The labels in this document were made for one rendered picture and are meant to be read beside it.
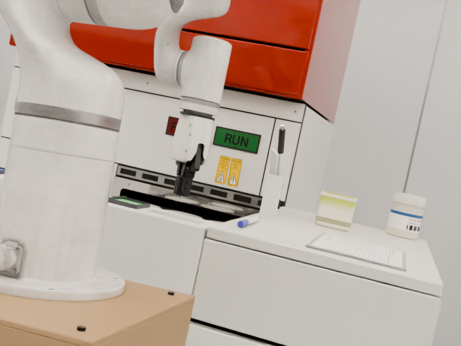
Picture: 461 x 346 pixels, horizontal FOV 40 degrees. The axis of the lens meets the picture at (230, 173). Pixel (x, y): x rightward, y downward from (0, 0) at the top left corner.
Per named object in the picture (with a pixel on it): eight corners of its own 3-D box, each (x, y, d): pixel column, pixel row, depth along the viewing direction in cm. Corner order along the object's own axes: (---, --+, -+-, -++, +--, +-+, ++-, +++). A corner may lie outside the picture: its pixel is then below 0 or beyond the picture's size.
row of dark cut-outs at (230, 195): (117, 174, 167) (119, 165, 167) (278, 212, 156) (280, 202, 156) (116, 174, 167) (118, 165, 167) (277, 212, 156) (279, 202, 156)
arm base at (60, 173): (54, 310, 62) (85, 122, 62) (-85, 269, 69) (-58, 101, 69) (153, 289, 79) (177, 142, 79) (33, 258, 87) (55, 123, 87)
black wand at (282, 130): (285, 128, 117) (287, 124, 118) (278, 126, 117) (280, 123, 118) (278, 211, 129) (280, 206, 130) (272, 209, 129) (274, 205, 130)
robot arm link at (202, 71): (171, 93, 132) (213, 101, 129) (184, 30, 131) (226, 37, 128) (185, 98, 140) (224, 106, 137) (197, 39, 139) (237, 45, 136)
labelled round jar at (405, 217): (385, 231, 146) (394, 191, 146) (417, 238, 144) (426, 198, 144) (385, 234, 139) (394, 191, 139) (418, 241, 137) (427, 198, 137)
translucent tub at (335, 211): (315, 221, 136) (322, 189, 135) (350, 228, 134) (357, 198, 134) (313, 224, 128) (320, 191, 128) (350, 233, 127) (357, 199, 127)
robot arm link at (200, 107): (174, 95, 136) (171, 109, 137) (190, 97, 129) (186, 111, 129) (209, 104, 140) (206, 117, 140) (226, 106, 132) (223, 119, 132)
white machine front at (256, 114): (-5, 190, 179) (22, 50, 177) (273, 262, 159) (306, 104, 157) (-12, 191, 176) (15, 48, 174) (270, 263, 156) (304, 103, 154)
